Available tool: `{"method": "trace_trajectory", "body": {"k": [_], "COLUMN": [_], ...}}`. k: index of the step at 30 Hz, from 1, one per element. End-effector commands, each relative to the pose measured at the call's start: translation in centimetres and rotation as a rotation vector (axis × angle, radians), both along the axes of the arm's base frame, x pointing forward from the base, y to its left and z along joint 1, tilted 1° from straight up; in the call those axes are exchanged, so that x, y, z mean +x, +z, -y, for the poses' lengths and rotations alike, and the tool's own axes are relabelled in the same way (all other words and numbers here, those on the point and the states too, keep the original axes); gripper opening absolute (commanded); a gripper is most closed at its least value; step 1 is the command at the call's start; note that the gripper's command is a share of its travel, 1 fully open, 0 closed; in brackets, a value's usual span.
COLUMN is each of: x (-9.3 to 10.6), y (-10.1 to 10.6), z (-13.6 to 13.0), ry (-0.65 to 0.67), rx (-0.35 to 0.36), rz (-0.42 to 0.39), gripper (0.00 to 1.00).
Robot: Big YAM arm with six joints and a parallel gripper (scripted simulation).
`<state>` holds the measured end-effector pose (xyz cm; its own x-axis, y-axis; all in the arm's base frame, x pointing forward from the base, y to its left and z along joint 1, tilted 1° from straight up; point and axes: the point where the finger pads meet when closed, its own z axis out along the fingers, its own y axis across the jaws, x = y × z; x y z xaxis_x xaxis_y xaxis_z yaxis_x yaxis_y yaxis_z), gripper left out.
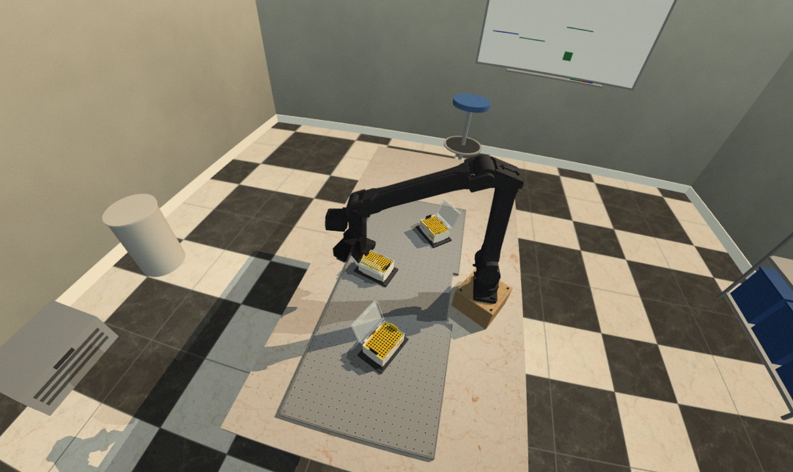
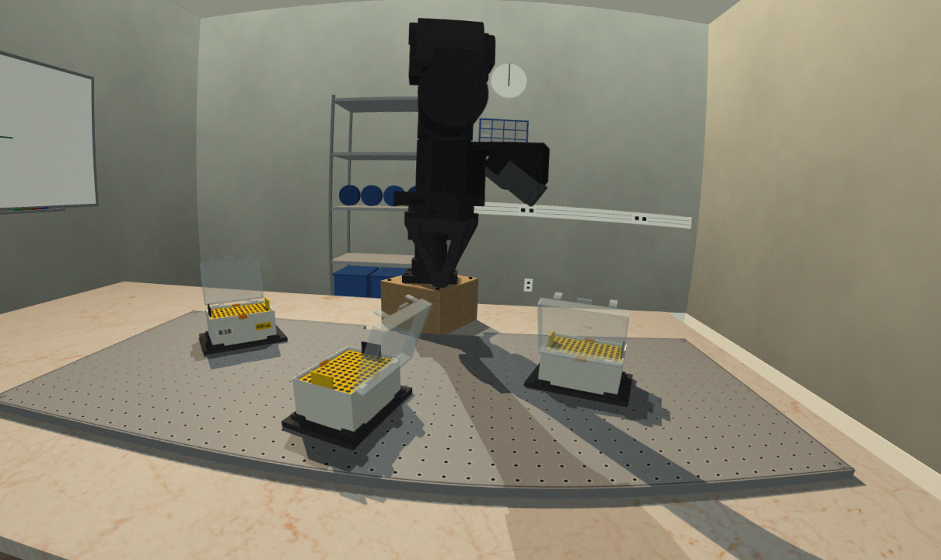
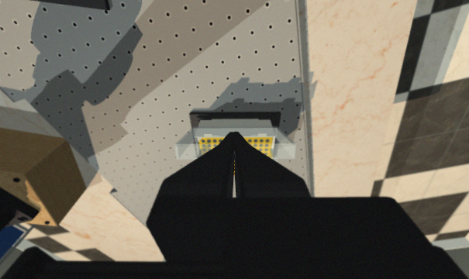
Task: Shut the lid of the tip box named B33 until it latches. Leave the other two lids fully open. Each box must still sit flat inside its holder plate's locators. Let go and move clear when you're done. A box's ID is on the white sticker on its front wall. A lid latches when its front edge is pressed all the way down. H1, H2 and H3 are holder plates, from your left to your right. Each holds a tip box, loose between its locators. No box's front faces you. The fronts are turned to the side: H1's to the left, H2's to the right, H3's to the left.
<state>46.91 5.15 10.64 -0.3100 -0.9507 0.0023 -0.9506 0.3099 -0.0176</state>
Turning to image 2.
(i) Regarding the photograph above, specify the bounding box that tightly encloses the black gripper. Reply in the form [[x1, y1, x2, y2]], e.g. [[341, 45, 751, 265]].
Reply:
[[394, 135, 485, 288]]

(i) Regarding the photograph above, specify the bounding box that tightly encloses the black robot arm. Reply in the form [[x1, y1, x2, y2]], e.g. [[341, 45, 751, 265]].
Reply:
[[408, 18, 550, 206]]

